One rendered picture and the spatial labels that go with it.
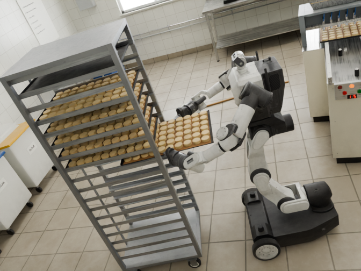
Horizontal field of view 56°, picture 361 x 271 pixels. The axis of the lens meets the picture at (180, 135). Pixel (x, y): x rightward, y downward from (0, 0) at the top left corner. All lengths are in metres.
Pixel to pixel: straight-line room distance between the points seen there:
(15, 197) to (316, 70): 3.39
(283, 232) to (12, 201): 2.81
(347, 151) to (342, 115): 0.38
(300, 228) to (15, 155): 3.07
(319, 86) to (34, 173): 3.32
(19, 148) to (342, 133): 3.36
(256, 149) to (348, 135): 1.13
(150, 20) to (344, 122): 4.54
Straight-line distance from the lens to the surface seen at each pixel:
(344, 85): 2.87
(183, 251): 2.75
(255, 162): 2.36
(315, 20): 3.50
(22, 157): 4.30
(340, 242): 2.80
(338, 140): 3.19
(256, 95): 1.84
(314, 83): 3.67
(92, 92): 1.92
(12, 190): 4.13
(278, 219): 2.73
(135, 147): 2.12
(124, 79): 1.81
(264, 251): 2.68
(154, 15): 6.69
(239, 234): 2.92
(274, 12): 6.54
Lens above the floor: 2.22
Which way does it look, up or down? 31 degrees down
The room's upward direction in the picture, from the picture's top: 20 degrees counter-clockwise
